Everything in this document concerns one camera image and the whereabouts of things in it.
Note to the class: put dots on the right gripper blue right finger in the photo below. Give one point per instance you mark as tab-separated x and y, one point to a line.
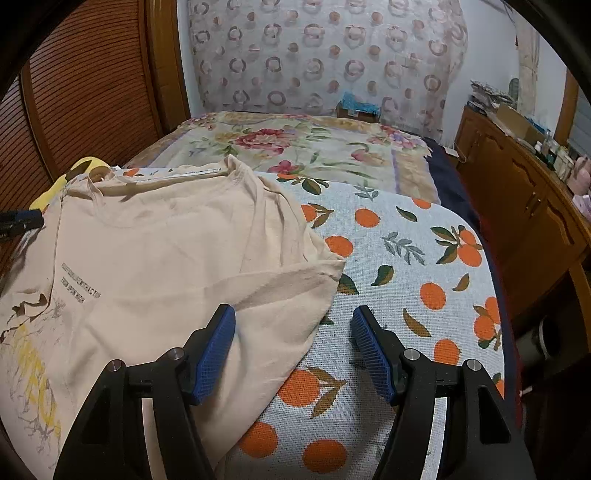
406	379

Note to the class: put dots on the cardboard box on cabinet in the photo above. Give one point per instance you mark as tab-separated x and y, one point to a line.
515	125

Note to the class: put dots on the brown louvered wardrobe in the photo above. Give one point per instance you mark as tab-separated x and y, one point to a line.
106	82

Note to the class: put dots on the pink rabbit figure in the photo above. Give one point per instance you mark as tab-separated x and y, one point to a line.
580	179

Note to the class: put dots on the peach printed t-shirt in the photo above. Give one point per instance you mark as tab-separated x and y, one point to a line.
128	267

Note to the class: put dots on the orange fruit print bedsheet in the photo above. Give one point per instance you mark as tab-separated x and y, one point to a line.
422	273

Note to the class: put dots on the floral quilt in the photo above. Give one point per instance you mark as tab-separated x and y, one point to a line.
295	148

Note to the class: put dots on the wooden sideboard cabinet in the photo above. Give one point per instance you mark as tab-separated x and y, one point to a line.
532	229

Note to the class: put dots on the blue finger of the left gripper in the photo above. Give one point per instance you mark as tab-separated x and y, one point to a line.
16	223

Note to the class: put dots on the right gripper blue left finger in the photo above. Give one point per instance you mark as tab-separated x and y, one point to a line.
179	380

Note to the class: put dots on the yellow Pikachu plush toy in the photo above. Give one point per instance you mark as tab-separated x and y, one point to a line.
84	166

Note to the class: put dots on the circle patterned lace curtain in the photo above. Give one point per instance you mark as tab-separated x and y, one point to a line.
305	56

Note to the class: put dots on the tied beige window curtain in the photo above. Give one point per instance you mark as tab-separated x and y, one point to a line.
528	47

